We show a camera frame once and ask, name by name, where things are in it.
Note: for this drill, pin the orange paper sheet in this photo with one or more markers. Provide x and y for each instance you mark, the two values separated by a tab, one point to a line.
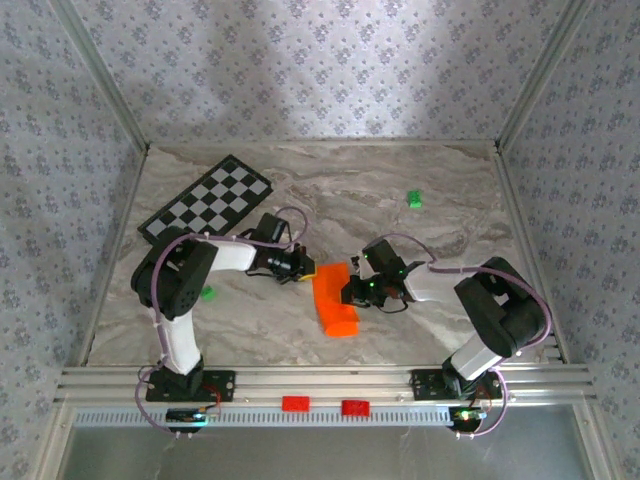
330	300

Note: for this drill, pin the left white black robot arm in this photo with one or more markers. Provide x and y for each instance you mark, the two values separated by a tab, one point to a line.
175	280

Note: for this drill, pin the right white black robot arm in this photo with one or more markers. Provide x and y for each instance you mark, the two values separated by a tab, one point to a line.
495	310

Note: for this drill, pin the green toy block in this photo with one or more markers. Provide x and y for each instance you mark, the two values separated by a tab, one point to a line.
208	294
414	198

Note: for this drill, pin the black grey chessboard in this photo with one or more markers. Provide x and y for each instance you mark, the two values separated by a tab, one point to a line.
225	190

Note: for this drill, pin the red toy block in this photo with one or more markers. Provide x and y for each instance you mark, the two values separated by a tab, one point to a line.
355	408
295	403

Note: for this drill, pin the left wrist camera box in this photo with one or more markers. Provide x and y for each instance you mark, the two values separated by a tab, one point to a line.
292	246

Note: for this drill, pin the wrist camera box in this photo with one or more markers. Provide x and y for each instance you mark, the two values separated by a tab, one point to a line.
359	264
292	246

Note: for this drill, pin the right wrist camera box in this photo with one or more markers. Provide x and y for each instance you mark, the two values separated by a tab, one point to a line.
359	264

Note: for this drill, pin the aluminium mounting rail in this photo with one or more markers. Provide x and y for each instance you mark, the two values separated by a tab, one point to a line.
325	382

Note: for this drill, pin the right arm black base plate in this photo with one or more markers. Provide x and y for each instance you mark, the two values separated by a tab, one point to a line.
425	385

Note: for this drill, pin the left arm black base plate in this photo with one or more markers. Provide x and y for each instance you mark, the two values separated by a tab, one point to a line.
222	385

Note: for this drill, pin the aluminium side rail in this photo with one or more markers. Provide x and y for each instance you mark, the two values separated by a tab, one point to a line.
517	200
129	200

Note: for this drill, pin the aluminium corner post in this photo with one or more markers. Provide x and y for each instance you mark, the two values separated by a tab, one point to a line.
540	75
106	75

